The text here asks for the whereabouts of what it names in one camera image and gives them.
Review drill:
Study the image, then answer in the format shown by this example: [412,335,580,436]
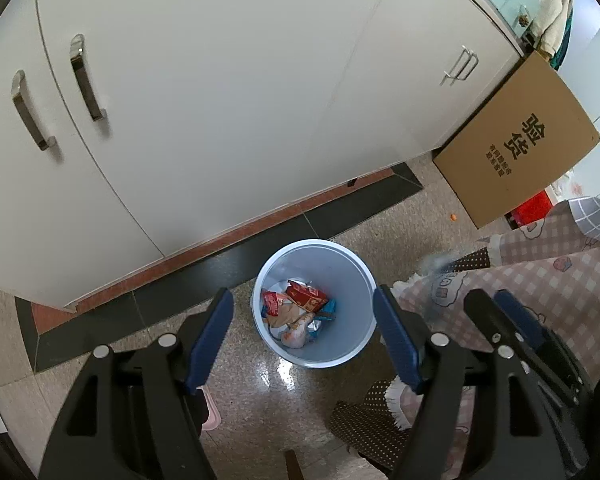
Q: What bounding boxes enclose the green hanging jacket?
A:
[549,5,577,71]

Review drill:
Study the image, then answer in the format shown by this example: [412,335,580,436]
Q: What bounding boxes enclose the brown dotted cloth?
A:
[329,247,492,473]

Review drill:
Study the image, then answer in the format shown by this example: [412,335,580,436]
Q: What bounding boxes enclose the beige hanging jacket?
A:
[534,0,571,59]

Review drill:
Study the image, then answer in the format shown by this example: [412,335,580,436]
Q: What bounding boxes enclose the large metal cabinet handle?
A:
[69,34,107,122]
[10,70,59,152]

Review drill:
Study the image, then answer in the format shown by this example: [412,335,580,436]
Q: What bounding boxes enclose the large red snack packet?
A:
[286,279,329,314]

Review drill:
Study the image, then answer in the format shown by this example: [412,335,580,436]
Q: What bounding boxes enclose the wrappers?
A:
[269,305,317,349]

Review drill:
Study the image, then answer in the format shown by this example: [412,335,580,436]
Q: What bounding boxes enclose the white low cabinet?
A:
[0,0,527,312]

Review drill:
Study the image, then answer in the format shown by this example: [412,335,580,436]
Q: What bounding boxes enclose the pink checked cartoon cloth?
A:
[394,200,600,463]

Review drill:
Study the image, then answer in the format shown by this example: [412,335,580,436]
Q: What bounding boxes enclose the small red wrapper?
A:
[262,289,286,317]

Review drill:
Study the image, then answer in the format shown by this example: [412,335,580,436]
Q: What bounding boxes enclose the large cardboard box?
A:
[432,51,600,230]

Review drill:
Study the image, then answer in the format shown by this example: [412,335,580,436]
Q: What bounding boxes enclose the small metal cabinet handle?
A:
[455,53,480,82]
[442,45,474,84]

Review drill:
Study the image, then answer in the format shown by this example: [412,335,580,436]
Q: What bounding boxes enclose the pink slipper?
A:
[199,385,222,432]

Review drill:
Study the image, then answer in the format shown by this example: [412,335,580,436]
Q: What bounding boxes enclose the dark wooden table leg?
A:
[284,450,304,480]

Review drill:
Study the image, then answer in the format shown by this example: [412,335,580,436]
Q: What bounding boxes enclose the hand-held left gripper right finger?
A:
[373,284,566,480]

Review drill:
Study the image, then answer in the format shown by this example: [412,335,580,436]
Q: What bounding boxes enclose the grey checked tablecloth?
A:
[567,197,600,247]

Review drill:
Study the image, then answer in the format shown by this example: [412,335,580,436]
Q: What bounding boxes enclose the small teal drawer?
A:
[494,0,539,37]

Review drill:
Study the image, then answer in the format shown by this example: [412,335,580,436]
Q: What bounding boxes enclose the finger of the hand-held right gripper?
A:
[494,290,579,406]
[463,288,511,356]

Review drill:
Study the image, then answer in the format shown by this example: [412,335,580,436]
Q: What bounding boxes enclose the red plastic stool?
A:
[504,190,554,226]

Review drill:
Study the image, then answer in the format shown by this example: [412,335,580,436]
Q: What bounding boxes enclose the light blue trash bin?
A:
[252,239,379,370]

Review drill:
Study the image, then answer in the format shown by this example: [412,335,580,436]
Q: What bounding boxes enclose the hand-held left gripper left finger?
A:
[37,287,235,480]

